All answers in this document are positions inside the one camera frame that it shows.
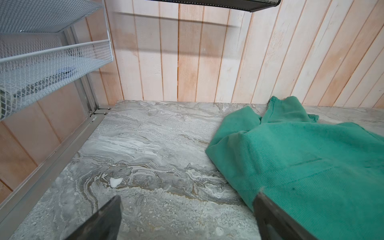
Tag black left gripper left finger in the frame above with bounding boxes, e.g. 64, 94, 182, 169
65, 196, 123, 240

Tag white wire mesh shelf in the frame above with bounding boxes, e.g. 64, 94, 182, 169
1, 1, 113, 120

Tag black wire mesh basket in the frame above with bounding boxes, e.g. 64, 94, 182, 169
156, 0, 281, 13

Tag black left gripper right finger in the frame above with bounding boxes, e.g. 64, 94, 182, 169
253, 192, 316, 240

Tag aluminium frame rail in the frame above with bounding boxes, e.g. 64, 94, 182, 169
0, 26, 112, 240

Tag green trousers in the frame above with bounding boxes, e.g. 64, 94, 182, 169
206, 97, 384, 240

